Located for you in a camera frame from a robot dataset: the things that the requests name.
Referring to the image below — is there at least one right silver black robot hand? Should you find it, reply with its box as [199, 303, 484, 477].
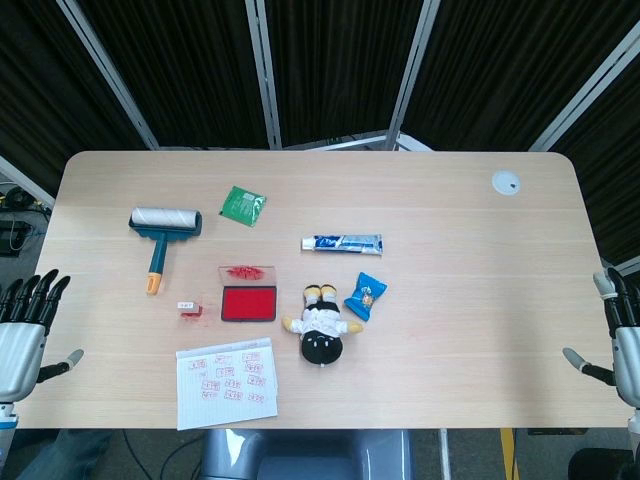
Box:
[562, 267, 640, 407]

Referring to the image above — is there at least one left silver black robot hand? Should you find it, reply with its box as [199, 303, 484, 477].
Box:
[0, 268, 85, 404]

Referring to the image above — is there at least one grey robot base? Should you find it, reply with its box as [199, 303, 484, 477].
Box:
[199, 428, 416, 480]

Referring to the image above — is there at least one red ink pad case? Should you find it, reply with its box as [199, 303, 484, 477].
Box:
[218, 265, 278, 323]

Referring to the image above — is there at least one black rounded equipment base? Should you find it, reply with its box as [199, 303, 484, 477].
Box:
[568, 447, 640, 480]

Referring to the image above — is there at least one black floor device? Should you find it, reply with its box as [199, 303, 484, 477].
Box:
[0, 219, 32, 259]

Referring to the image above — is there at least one blue denim cloth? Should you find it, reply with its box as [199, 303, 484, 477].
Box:
[9, 429, 115, 480]

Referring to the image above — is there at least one dark curtain panel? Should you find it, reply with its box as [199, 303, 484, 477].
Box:
[553, 74, 640, 267]
[79, 0, 272, 150]
[263, 0, 427, 147]
[0, 0, 147, 197]
[401, 0, 640, 152]

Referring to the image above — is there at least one teal lint roller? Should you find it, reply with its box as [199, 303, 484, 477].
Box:
[128, 206, 204, 296]

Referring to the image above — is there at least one white table leg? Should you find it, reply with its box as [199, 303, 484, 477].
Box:
[438, 428, 452, 480]

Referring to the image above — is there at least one white stamped paper notepad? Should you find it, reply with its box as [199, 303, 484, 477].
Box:
[175, 337, 279, 432]

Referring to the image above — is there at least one white round grommet cap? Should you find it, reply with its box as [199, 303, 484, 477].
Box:
[490, 170, 522, 197]

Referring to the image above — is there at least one green foil sachet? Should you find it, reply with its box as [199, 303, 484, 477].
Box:
[217, 185, 268, 228]

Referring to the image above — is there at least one blue snack packet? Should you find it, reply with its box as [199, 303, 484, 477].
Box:
[343, 271, 389, 322]

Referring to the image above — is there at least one black white plush doll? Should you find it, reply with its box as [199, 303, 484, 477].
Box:
[281, 283, 365, 369]

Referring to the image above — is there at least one grey metal partition foot bar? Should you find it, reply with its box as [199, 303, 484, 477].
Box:
[394, 132, 435, 152]
[282, 130, 389, 151]

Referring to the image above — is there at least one blue white toothpaste tube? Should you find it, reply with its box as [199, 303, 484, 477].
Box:
[300, 233, 385, 258]

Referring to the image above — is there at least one grey metal partition post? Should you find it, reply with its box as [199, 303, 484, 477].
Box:
[0, 154, 56, 209]
[384, 0, 441, 150]
[244, 0, 284, 150]
[529, 34, 640, 152]
[55, 0, 160, 150]

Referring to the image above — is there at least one black floor cable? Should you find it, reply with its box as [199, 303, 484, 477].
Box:
[122, 429, 202, 480]

